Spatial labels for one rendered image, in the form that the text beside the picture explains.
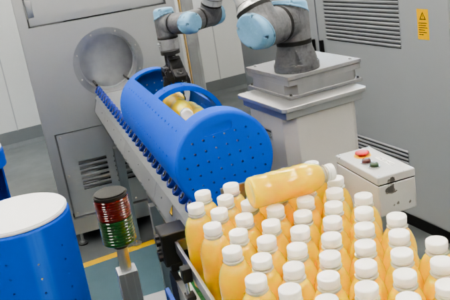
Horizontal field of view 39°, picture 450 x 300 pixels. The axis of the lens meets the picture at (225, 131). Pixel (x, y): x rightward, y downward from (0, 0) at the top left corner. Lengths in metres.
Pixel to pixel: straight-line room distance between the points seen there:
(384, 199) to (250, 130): 0.43
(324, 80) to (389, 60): 1.34
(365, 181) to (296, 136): 0.51
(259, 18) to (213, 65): 5.34
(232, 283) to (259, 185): 0.24
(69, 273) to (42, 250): 0.12
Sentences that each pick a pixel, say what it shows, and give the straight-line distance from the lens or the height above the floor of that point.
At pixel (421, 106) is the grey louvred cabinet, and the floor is 0.73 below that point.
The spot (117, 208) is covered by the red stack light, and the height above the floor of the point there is 1.24.
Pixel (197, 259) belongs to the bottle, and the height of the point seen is 0.98.
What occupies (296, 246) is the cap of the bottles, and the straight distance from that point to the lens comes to 1.21.
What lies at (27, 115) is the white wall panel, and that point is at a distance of 6.71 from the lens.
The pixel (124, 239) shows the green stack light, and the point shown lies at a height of 1.17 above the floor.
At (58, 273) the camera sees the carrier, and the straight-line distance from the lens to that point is 1.80.
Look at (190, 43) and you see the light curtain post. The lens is 3.08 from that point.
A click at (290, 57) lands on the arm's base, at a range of 2.05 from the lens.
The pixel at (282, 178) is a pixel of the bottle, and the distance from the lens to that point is 1.37.
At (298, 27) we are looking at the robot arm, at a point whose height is 1.37.
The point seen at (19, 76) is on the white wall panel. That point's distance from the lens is 6.64.
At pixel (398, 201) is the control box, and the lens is 1.54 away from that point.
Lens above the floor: 1.67
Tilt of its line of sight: 17 degrees down
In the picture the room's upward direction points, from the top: 9 degrees counter-clockwise
